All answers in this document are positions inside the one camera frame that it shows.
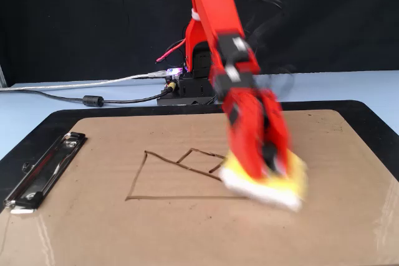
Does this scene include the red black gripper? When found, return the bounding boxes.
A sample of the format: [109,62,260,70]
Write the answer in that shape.
[208,62,293,180]

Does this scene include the yellow white sponge black knob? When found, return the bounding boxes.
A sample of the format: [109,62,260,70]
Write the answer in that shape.
[218,149,309,212]

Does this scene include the controller board with purple light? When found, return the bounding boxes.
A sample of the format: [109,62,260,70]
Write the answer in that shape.
[164,67,188,82]

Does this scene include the brown clipboard board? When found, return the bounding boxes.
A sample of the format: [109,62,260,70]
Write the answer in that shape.
[0,109,399,266]

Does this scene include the black rectangular mat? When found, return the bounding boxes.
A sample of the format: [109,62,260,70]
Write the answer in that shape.
[0,100,399,216]

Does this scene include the silver metal clipboard clip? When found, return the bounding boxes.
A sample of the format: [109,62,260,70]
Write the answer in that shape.
[2,131,87,216]

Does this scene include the black backdrop cloth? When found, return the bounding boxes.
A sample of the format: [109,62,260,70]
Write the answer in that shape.
[0,0,399,88]

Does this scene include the red pink wire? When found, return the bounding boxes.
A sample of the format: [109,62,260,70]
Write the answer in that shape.
[155,38,187,63]

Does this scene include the black power cable with ferrite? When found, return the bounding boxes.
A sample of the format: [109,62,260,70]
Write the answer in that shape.
[12,87,175,108]

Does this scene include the silver braided USB cable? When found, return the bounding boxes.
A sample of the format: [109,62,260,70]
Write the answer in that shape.
[0,71,168,93]

